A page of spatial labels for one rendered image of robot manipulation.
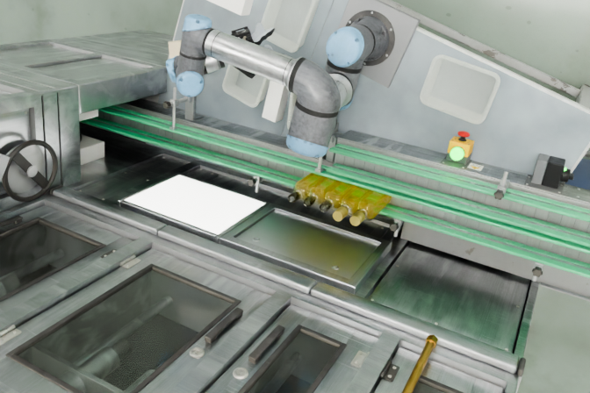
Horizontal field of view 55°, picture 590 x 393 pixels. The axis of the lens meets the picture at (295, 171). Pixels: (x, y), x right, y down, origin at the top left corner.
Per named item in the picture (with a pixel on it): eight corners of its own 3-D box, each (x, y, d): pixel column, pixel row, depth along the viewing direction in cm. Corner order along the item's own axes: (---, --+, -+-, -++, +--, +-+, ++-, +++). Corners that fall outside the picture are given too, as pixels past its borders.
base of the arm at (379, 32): (359, 8, 196) (347, 10, 187) (396, 28, 192) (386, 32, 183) (341, 47, 203) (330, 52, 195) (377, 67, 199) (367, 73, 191)
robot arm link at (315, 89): (341, 77, 138) (174, 15, 151) (330, 117, 144) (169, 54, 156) (356, 67, 148) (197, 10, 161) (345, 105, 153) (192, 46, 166)
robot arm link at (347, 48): (378, 31, 185) (363, 36, 173) (367, 69, 191) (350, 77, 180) (346, 18, 189) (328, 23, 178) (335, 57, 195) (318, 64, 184)
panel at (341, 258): (177, 179, 228) (116, 207, 199) (178, 172, 227) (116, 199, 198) (391, 249, 193) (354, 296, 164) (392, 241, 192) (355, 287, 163)
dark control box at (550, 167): (533, 175, 187) (530, 182, 180) (539, 152, 184) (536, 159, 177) (559, 182, 184) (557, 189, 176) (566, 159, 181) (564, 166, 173)
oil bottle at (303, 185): (316, 181, 210) (290, 199, 192) (319, 167, 208) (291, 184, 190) (330, 184, 208) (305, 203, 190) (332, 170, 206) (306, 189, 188)
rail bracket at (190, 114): (194, 118, 240) (159, 131, 221) (196, 80, 234) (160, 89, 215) (204, 121, 238) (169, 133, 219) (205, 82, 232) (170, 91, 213)
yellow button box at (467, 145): (449, 153, 198) (445, 160, 191) (455, 133, 195) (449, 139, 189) (470, 159, 195) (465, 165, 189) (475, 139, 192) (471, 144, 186)
